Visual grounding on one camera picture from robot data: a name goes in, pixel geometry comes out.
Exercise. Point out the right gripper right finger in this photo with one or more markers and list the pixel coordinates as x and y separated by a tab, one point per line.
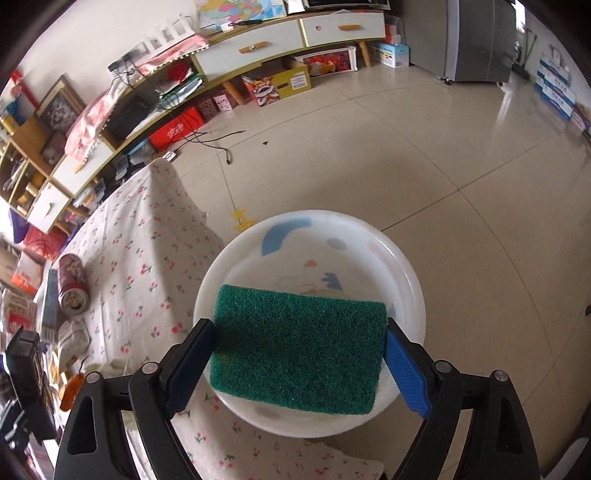
499	442

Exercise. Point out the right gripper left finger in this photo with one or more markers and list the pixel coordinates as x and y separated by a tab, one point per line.
94	444

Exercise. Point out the orange peel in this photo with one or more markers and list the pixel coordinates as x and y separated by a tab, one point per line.
70	391

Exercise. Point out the red milk drink can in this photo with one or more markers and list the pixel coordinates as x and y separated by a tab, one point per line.
73	291

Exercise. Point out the green scouring pad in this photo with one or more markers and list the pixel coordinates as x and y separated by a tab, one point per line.
307	353

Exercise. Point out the white paper packet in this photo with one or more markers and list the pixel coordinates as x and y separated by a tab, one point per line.
73	343

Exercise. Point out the blue milk carton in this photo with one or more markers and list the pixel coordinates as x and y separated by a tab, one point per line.
50	315

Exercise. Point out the cherry print tablecloth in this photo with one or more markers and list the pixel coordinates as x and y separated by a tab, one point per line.
145	251

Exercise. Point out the wooden shelf unit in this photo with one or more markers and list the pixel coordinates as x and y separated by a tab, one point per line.
24	170

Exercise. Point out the pink cloth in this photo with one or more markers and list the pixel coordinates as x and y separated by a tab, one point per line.
90	123

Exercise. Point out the framed picture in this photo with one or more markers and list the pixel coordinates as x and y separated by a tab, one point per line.
60	107

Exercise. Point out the red gift box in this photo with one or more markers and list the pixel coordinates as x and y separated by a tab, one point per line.
184	124

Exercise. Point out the stacked blue white boxes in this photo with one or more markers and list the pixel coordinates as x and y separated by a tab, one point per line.
554	85

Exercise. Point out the long white TV cabinet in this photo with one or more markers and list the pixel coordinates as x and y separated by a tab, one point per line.
226	56

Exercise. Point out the blue white carton box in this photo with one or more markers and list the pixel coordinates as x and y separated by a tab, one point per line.
393	56

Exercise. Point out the grey refrigerator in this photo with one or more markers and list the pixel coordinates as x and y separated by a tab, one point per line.
461	40

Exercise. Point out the red printed box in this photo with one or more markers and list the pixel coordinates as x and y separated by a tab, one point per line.
329	62

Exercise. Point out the yellow cardboard box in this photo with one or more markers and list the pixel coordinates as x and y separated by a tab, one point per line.
270	84

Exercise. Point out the colourful map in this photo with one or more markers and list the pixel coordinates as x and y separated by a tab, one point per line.
215	15

